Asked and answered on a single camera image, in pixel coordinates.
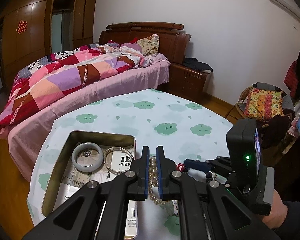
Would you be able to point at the wooden nightstand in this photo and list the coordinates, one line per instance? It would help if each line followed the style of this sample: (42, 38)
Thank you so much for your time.
(187, 82)

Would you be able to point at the red hanging garment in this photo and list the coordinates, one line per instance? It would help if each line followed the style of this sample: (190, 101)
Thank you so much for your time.
(290, 77)

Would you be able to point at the thin silver bangle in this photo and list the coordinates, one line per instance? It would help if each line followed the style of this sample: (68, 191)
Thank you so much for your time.
(105, 160)

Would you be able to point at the printed paper sheets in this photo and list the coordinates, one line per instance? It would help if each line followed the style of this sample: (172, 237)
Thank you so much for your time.
(72, 182)

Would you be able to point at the person's right hand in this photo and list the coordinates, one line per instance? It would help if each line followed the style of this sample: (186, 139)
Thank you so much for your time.
(275, 212)

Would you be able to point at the dark brown garment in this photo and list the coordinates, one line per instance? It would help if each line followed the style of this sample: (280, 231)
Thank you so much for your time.
(275, 130)

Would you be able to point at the floral pillow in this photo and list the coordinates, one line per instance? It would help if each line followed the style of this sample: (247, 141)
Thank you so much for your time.
(150, 45)

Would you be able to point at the pink bed sheet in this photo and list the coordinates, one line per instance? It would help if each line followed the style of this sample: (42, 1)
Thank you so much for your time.
(130, 82)

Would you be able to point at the pale grey jade bangle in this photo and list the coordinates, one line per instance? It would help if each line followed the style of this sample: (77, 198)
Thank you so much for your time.
(75, 158)

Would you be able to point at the wooden wardrobe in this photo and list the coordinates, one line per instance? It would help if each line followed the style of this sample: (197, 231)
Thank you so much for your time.
(35, 25)

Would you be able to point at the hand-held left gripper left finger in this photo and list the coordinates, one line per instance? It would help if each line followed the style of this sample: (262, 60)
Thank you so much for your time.
(146, 180)

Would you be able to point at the wooden bed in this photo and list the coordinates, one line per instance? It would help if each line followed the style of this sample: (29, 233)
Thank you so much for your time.
(175, 47)

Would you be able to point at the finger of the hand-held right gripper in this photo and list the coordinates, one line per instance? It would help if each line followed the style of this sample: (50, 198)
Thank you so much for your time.
(195, 165)

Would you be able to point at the red paper decoration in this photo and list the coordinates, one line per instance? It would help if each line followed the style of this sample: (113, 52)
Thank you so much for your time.
(21, 26)

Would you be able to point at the metal tin box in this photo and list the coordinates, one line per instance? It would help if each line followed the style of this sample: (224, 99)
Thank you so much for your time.
(62, 160)

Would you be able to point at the patchwork quilt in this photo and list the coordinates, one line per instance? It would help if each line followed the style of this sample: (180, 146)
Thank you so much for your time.
(65, 80)

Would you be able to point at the wicker chair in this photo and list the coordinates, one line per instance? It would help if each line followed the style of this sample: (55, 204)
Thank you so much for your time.
(236, 105)

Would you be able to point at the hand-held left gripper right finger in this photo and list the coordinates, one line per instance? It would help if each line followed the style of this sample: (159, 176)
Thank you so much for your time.
(159, 180)

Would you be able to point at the dark folded clothes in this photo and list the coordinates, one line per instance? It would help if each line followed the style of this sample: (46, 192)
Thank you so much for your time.
(197, 64)

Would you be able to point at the person's right forearm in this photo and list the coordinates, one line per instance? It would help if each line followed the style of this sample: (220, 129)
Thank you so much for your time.
(295, 222)

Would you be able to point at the colourful patterned cushion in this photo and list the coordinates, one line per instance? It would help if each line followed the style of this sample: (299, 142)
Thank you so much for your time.
(263, 103)

